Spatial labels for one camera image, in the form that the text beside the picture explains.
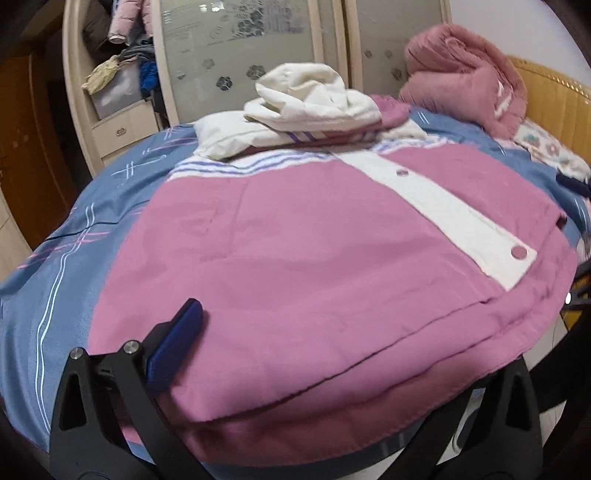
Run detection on beige wardrobe drawer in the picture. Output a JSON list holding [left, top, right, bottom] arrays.
[[91, 107, 161, 158]]

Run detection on blue striped bed sheet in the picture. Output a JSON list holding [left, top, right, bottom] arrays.
[[0, 108, 591, 462]]

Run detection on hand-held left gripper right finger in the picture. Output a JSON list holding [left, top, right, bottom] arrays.
[[383, 357, 544, 480]]

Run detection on floral bed sheet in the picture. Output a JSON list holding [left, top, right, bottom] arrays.
[[512, 119, 591, 183]]

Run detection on clear plastic storage box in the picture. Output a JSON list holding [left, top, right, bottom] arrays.
[[90, 65, 145, 121]]

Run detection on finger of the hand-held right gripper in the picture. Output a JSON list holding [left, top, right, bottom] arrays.
[[556, 172, 591, 198]]

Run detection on grey folded clothes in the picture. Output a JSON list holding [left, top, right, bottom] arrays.
[[117, 44, 155, 66]]

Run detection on beige side cabinet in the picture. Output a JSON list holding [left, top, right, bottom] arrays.
[[0, 185, 34, 274]]

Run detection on yellow crumpled cloth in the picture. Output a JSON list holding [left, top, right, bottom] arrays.
[[82, 54, 123, 95]]

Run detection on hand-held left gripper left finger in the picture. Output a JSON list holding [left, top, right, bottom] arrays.
[[50, 298, 218, 480]]

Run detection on beige wardrobe with glass doors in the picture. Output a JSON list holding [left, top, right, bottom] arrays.
[[62, 0, 451, 182]]

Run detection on brown wooden door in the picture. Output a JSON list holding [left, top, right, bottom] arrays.
[[0, 51, 80, 250]]

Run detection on rolled pink quilt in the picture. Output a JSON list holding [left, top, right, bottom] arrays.
[[398, 23, 529, 139]]

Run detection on hanging pink puffer jacket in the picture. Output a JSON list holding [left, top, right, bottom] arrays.
[[107, 0, 155, 47]]

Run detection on pink and white hooded jacket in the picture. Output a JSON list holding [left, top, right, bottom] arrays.
[[88, 62, 580, 462]]

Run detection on hanging dark brown jacket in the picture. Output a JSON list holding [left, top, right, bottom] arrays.
[[83, 0, 116, 52]]

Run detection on wooden bed headboard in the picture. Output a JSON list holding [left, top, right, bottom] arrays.
[[505, 55, 591, 158]]

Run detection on blue garment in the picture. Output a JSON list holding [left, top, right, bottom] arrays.
[[139, 60, 161, 100]]

